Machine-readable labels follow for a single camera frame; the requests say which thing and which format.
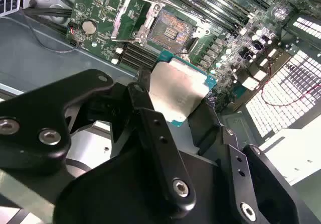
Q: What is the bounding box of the metal socket cover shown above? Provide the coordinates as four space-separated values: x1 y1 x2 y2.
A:
110 0 163 45

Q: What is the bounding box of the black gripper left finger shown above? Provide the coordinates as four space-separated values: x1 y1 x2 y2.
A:
0 68 197 215

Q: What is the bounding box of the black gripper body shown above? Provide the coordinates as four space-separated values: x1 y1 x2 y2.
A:
54 146 236 224

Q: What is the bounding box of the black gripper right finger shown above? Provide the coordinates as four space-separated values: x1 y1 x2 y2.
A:
187 97 300 224

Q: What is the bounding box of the silver CPU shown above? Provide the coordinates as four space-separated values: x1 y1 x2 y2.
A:
149 50 218 129

